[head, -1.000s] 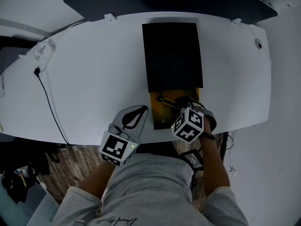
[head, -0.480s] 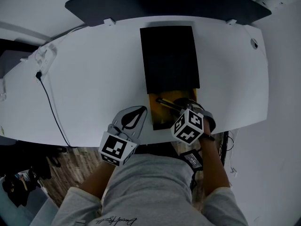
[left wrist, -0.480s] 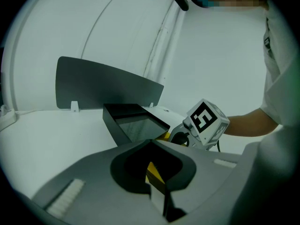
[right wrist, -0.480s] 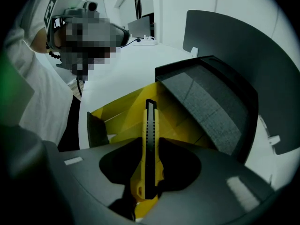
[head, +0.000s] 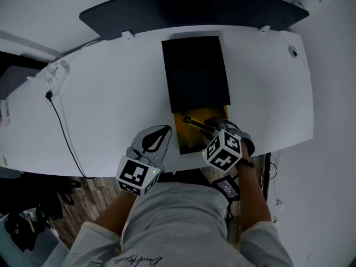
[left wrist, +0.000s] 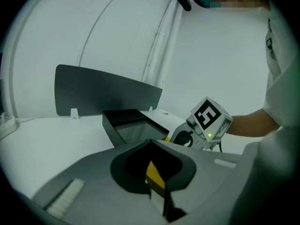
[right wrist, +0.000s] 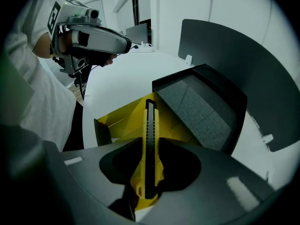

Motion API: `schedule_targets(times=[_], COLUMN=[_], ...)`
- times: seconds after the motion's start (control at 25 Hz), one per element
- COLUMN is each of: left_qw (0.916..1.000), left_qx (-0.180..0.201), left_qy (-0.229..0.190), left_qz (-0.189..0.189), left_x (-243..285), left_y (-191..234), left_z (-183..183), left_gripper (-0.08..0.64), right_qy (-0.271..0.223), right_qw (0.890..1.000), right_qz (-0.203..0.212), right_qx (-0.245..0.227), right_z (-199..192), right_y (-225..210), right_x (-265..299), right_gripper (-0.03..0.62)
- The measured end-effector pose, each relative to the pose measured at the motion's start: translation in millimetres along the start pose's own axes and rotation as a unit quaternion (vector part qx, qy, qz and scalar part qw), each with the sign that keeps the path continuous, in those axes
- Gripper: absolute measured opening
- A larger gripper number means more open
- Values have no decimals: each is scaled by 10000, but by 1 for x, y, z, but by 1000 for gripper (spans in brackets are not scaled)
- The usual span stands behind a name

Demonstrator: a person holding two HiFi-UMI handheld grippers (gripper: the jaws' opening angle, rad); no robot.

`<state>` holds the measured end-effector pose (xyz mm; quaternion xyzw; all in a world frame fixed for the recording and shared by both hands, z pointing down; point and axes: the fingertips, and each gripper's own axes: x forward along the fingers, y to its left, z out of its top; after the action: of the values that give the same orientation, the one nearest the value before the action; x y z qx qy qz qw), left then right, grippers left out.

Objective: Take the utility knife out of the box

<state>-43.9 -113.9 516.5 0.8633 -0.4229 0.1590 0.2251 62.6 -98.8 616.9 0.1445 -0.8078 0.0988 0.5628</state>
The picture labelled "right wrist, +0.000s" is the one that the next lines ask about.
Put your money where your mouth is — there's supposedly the white power strip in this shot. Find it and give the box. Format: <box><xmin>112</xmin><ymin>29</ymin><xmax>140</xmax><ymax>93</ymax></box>
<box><xmin>130</xmin><ymin>43</ymin><xmax>154</xmax><ymax>53</ymax></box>

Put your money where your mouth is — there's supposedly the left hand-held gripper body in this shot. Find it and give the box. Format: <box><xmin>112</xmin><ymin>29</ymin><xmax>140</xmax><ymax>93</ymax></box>
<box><xmin>46</xmin><ymin>0</ymin><xmax>102</xmax><ymax>77</ymax></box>

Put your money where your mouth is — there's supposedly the person's left hand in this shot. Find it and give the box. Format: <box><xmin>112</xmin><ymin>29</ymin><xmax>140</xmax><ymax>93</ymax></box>
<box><xmin>59</xmin><ymin>33</ymin><xmax>118</xmax><ymax>68</ymax></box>

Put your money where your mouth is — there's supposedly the small dark desk partition screen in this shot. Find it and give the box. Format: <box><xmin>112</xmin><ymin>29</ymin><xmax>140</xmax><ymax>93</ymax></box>
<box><xmin>126</xmin><ymin>23</ymin><xmax>149</xmax><ymax>45</ymax></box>

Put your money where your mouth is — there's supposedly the person's grey shirt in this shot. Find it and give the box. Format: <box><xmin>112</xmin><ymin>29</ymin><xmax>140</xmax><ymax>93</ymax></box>
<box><xmin>4</xmin><ymin>0</ymin><xmax>78</xmax><ymax>152</ymax></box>

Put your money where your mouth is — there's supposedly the left gripper camera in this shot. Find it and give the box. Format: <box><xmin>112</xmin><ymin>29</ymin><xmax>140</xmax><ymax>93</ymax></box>
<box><xmin>85</xmin><ymin>8</ymin><xmax>102</xmax><ymax>25</ymax></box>

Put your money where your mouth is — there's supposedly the person's left forearm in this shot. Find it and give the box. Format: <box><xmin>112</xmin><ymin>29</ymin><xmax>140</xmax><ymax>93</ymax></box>
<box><xmin>31</xmin><ymin>31</ymin><xmax>53</xmax><ymax>59</ymax></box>

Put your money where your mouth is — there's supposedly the glass window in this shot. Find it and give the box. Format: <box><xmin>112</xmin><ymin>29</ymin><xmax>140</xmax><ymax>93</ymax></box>
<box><xmin>112</xmin><ymin>0</ymin><xmax>152</xmax><ymax>36</ymax></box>

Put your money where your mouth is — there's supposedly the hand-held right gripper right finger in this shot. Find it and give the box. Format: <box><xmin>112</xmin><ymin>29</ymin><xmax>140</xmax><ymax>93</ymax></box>
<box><xmin>140</xmin><ymin>136</ymin><xmax>282</xmax><ymax>225</ymax></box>

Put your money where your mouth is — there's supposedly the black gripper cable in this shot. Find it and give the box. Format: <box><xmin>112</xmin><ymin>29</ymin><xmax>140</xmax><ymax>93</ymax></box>
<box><xmin>74</xmin><ymin>64</ymin><xmax>99</xmax><ymax>100</ymax></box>

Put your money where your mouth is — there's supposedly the large dark desk partition screen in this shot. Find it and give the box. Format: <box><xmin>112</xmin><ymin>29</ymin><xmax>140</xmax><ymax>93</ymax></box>
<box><xmin>177</xmin><ymin>19</ymin><xmax>298</xmax><ymax>152</ymax></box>

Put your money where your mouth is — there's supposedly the black box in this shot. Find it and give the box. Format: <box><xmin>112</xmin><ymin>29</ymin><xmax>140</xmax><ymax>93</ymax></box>
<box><xmin>93</xmin><ymin>64</ymin><xmax>248</xmax><ymax>211</ymax></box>

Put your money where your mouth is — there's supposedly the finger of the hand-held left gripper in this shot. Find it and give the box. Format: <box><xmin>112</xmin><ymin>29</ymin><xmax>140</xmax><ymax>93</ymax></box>
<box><xmin>71</xmin><ymin>26</ymin><xmax>133</xmax><ymax>55</ymax></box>

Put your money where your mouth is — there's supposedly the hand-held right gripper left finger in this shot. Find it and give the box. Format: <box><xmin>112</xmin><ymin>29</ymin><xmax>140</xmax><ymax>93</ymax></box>
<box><xmin>43</xmin><ymin>136</ymin><xmax>144</xmax><ymax>225</ymax></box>

